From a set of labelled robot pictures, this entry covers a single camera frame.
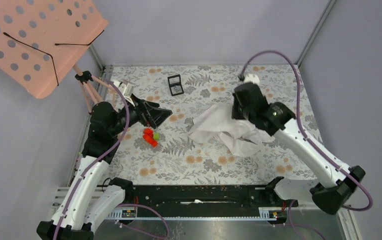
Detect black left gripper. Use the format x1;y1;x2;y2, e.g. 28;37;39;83
110;93;173;136

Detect white shirt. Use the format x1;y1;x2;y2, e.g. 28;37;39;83
188;103;275;157

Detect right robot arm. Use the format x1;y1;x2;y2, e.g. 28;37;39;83
232;82;366;215

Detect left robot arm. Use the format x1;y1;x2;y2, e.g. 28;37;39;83
36;95;173;240

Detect black brooch box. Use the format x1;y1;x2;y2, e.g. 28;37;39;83
167;74;185;97

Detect red toy blocks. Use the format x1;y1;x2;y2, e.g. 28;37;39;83
143;128;158;148

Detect floral patterned table mat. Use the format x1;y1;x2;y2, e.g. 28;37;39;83
102;65;315;185

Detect pink music stand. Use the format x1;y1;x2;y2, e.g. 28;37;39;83
0;0;108;113

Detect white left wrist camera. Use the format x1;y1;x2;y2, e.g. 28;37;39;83
113;80;135;101

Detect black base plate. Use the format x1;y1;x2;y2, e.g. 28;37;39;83
108;185;299;221

